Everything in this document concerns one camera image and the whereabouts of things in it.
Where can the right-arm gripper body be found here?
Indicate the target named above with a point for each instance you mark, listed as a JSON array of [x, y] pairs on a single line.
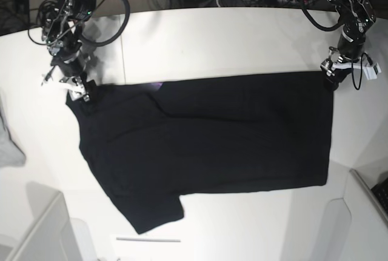
[[64, 45]]

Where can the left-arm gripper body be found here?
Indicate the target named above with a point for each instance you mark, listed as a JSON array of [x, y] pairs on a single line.
[[347, 52]]

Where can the black T-shirt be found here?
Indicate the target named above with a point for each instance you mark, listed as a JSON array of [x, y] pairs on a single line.
[[147, 145]]

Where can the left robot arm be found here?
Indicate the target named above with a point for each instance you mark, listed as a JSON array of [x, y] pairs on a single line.
[[355, 18]]

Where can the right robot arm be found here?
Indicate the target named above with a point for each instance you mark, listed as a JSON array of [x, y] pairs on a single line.
[[76, 12]]

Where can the grey cloth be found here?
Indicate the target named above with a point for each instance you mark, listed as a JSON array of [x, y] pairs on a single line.
[[11, 154]]

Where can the black keyboard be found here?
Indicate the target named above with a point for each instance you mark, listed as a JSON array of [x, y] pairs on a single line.
[[380, 191]]

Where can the white bin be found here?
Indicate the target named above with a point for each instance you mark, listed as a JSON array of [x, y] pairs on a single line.
[[51, 234]]

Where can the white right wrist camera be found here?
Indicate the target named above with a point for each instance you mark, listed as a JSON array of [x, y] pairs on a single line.
[[48, 81]]

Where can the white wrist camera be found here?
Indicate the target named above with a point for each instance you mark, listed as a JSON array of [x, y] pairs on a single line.
[[48, 81], [371, 72]]

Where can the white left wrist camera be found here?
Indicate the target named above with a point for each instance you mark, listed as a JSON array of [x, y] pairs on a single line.
[[371, 72]]

